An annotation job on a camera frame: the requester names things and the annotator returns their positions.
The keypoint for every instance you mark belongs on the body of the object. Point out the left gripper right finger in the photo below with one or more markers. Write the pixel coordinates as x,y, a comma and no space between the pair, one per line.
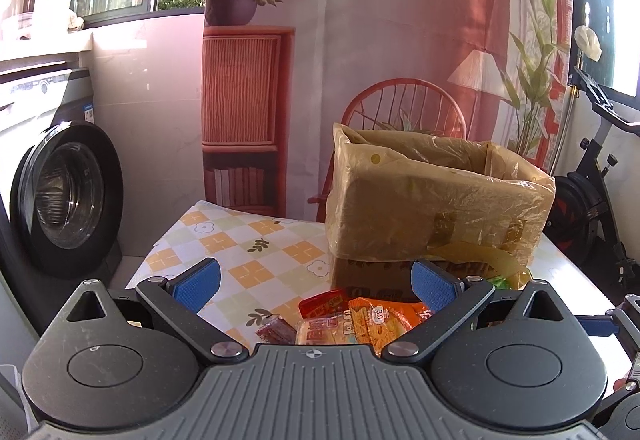
453,304

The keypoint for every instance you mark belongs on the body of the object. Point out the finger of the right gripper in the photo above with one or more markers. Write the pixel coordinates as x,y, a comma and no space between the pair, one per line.
603,325

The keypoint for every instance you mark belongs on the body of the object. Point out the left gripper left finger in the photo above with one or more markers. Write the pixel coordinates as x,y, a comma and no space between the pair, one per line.
174,304

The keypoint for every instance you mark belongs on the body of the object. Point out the red snack packet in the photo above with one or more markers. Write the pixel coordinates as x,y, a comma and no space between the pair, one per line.
327,303

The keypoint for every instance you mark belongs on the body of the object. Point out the orange snack packet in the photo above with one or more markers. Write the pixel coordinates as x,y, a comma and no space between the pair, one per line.
379,322

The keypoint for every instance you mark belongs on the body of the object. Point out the checkered floral tablecloth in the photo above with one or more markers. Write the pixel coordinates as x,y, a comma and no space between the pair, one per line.
268,265

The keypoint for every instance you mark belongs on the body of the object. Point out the black exercise bike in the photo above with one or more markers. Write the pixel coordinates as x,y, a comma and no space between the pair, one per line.
581,222

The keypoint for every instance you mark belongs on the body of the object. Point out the small dark red packet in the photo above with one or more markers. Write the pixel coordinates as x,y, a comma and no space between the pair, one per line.
277,331

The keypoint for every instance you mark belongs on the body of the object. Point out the cardboard box with plastic liner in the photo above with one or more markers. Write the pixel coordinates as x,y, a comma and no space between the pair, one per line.
397,197

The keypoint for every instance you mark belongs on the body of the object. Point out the pink biscuit packet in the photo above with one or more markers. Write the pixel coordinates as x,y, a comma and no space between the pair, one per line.
327,330

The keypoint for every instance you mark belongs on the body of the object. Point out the black front-load washing machine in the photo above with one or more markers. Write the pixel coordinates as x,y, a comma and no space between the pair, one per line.
62,192

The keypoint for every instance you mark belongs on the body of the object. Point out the printed room backdrop cloth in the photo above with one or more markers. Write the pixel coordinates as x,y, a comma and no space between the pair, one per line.
277,75

